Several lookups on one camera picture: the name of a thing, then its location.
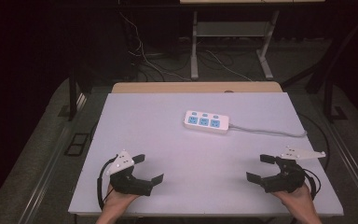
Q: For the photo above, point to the person's right hand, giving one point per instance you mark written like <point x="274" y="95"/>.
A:
<point x="298" y="199"/>

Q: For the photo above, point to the metal floor rail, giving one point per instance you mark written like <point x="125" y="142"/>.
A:
<point x="352" y="165"/>
<point x="48" y="168"/>

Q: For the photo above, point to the white power strip blue sockets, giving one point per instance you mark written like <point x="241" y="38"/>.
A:
<point x="206" y="122"/>

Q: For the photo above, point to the person's left hand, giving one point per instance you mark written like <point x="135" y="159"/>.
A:
<point x="116" y="200"/>

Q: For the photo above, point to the grey metal table frame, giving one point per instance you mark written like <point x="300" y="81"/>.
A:
<point x="194" y="56"/>

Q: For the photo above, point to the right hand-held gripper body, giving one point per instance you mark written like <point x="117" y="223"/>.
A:
<point x="284" y="180"/>

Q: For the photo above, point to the black metal stand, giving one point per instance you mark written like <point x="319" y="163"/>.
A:
<point x="328" y="99"/>

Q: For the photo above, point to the black floor socket frame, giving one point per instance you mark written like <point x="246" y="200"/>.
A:
<point x="77" y="143"/>

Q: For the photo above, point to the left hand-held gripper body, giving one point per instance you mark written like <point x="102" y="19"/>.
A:
<point x="127" y="183"/>

